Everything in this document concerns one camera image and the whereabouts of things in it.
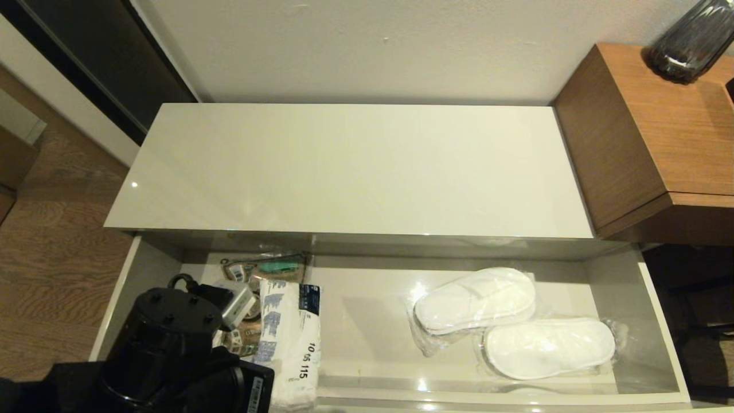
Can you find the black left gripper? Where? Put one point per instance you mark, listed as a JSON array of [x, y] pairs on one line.
[[235, 390]]

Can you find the white tissue pack blue print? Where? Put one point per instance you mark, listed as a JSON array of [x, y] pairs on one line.
[[287, 344]]

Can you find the white slipper in plastic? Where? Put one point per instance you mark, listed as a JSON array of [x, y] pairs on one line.
[[550, 347], [476, 301]]

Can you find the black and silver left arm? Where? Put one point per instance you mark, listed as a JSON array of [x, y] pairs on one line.
[[160, 338]]

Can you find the white glossy low cabinet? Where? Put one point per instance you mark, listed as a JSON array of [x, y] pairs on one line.
[[344, 172]]

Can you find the white door frame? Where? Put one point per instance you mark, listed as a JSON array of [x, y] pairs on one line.
[[57, 92]]

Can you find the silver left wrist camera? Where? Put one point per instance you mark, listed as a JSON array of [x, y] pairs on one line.
[[238, 310]]

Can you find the brown grain bag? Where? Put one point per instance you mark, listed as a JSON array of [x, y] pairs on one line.
[[278, 267]]

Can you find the black door panel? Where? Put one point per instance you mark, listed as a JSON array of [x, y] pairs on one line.
[[103, 51]]

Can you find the dark ribbed glass vase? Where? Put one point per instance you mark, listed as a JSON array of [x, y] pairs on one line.
[[688, 46]]

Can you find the brown wooden desk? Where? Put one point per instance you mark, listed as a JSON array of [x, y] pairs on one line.
[[659, 143]]

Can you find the black metal chair legs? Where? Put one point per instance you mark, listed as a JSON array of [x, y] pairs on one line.
[[711, 330]]

